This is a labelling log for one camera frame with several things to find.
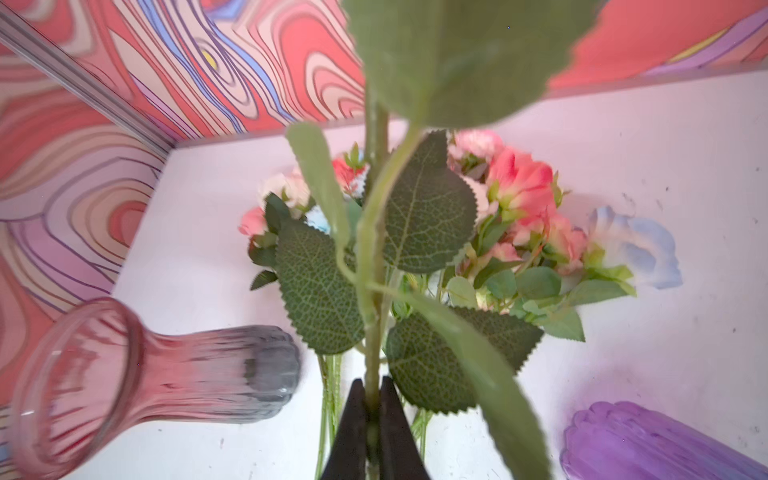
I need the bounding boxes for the pink carnation stem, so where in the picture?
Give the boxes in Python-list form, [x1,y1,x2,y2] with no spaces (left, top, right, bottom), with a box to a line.
[448,129,588,278]

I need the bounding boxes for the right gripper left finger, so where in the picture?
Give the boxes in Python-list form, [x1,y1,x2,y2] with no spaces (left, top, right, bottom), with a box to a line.
[320,379,368,480]

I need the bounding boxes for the red pink rose stem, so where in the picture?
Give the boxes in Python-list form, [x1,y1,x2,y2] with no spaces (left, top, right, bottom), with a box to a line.
[332,143,370,199]

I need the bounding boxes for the purple glass vase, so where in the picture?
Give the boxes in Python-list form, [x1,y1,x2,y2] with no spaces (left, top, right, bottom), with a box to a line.
[560,401,767,479]

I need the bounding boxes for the pink grey glass vase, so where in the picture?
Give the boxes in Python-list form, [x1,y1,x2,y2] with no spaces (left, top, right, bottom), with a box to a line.
[10,297,301,479]

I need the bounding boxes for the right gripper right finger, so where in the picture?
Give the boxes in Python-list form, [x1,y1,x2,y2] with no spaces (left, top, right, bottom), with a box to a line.
[379,376,430,480]

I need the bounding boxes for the white rose stem on table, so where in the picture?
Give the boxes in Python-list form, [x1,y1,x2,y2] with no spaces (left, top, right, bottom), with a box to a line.
[260,167,311,219]

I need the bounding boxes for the blue white rose stem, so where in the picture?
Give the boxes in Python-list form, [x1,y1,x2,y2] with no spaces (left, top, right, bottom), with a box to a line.
[523,206,683,342]

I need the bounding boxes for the cream white rose stem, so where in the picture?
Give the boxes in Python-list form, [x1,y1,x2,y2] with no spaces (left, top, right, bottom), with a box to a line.
[267,1,599,479]

